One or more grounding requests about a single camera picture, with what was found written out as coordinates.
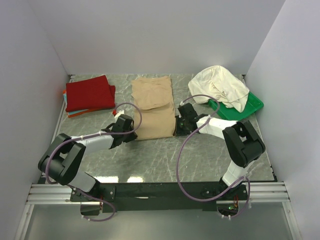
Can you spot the folded orange t shirt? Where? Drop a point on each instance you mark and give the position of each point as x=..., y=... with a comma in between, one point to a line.
x=89, y=110

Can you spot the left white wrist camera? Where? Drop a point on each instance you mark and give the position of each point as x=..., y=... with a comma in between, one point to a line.
x=116, y=113

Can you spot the white t shirt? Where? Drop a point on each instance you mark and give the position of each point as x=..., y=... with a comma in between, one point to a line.
x=219, y=83

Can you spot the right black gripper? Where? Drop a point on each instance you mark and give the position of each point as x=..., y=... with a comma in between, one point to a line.
x=178, y=125

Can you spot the beige t shirt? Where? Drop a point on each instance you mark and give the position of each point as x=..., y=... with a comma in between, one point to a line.
x=154, y=98

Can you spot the aluminium frame rail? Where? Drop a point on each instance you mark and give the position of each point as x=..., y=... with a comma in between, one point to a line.
x=55, y=194

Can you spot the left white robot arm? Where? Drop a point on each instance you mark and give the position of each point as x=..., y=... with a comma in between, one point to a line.
x=62, y=160

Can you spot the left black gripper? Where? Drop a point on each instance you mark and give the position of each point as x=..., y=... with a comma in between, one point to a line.
x=132, y=133

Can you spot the folded red t shirt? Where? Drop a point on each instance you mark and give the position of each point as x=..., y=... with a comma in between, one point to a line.
x=95, y=93

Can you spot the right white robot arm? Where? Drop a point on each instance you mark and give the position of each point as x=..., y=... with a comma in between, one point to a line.
x=243, y=143

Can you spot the folded light blue t shirt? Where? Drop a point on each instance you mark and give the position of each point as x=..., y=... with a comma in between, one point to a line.
x=72, y=113

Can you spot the black base beam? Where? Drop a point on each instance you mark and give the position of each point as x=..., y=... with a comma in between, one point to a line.
x=141, y=196

